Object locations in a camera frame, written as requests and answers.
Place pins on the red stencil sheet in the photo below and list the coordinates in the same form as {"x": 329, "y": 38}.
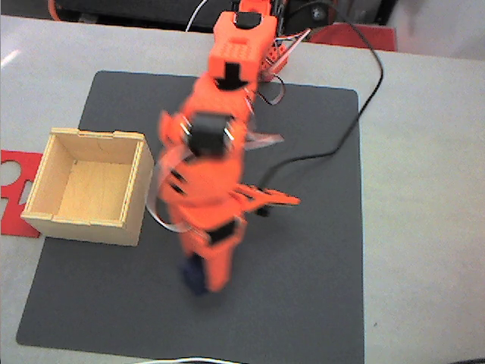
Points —
{"x": 19, "y": 223}

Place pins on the blue cube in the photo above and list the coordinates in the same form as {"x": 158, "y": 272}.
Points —
{"x": 193, "y": 277}

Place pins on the wooden box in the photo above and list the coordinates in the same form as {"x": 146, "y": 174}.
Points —
{"x": 91, "y": 189}

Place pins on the red flat object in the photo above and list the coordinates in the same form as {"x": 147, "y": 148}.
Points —
{"x": 360, "y": 38}

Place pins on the dark grey mat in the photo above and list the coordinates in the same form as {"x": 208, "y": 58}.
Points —
{"x": 303, "y": 246}

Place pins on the orange gripper camera mount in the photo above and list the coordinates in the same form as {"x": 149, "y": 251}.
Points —
{"x": 273, "y": 199}

